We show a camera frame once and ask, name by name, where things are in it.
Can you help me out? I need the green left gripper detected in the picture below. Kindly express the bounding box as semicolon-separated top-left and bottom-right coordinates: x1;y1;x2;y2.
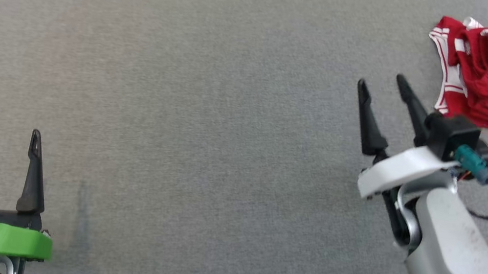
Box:
0;123;73;269

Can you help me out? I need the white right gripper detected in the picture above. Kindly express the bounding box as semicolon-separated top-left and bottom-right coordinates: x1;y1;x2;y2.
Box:
339;67;473;214

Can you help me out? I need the black round right gripper motor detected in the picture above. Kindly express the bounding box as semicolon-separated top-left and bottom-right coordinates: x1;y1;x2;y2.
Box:
467;138;488;173

